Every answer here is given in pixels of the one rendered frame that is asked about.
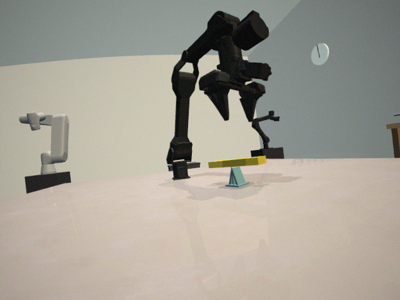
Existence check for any yellow bar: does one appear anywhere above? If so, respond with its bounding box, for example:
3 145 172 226
208 156 266 168

